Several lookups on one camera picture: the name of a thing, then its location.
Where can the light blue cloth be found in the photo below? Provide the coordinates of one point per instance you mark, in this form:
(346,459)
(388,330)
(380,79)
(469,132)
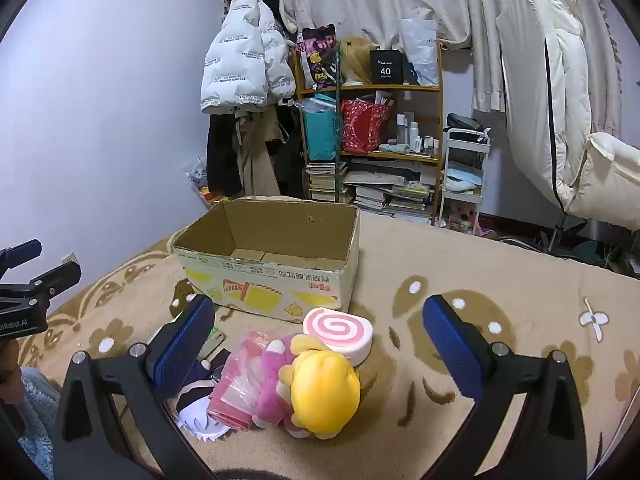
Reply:
(462,180)

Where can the beige patterned rug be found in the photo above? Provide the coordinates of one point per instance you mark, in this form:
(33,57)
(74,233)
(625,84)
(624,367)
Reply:
(525,280)

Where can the white trolley cart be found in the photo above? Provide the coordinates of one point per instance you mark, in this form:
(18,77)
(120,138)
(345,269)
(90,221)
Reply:
(462,157)

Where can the green thin pole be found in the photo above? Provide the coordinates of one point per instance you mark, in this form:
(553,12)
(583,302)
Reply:
(339,135)

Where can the pink toys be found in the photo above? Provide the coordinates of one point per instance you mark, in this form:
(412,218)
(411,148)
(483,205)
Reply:
(462,220)

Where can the black hanging garment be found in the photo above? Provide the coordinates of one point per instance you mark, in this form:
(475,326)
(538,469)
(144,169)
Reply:
(290,155)

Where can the cream padded chair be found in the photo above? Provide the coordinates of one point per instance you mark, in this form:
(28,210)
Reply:
(530,85)

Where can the clear plastic bag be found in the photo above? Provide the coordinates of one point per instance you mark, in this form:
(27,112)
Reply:
(312,104)

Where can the clear bag of toys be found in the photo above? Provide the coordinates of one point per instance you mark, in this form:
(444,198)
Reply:
(200,180)

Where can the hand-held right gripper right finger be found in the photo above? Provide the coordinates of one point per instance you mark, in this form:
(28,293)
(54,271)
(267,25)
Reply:
(452,350)

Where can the teal bag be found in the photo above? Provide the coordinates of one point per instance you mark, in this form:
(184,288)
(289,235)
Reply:
(320,132)

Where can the black box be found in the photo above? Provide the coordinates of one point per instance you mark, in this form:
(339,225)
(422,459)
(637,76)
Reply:
(386,67)

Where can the pink swirl roll plush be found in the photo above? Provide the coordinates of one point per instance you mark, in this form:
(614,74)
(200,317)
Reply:
(332,327)

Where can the pink plastic bag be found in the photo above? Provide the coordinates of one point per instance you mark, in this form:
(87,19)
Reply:
(235,380)

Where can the beige trench coat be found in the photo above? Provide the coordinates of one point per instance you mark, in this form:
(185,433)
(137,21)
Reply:
(257,160)

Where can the black bag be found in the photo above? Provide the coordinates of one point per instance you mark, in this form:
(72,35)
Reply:
(462,122)

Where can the narrow stack of books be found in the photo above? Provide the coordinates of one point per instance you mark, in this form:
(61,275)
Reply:
(322,182)

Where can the cartoon print bag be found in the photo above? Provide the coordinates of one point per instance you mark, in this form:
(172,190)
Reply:
(317,55)

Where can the wide pile of books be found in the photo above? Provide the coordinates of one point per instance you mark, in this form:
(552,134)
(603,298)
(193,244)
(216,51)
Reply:
(390,192)

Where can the white plastic bag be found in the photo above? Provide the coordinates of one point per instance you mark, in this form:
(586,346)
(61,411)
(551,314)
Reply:
(420,50)

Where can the white puffer jacket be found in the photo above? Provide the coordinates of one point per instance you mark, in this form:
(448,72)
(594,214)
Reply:
(235,60)

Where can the person's left hand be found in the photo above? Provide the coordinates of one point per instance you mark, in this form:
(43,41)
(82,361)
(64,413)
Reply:
(9,365)

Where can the cardboard box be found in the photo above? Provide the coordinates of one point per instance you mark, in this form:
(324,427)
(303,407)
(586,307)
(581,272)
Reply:
(270,280)

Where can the purple and white plush doll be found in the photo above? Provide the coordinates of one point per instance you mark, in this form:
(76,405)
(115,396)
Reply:
(200,417)

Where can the group of cosmetic bottles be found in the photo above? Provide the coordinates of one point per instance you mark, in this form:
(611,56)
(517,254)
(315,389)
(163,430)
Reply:
(412,135)

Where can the blond wig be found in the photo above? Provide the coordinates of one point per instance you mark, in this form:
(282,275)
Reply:
(357,60)

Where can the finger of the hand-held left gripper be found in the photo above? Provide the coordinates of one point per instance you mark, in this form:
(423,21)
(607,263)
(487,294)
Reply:
(57,280)
(22,251)

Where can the wooden shelf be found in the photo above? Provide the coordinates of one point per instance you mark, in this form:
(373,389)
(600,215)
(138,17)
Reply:
(367,89)

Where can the yellow-haired pink plush doll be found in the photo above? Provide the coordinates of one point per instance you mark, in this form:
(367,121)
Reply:
(325,390)

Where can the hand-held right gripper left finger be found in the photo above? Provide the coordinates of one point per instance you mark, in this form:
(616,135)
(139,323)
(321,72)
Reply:
(182,350)

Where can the red gift bag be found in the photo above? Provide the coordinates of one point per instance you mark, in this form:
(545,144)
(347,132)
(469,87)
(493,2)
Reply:
(362,127)

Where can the black hanging coat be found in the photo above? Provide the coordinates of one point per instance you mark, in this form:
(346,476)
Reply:
(222,150)

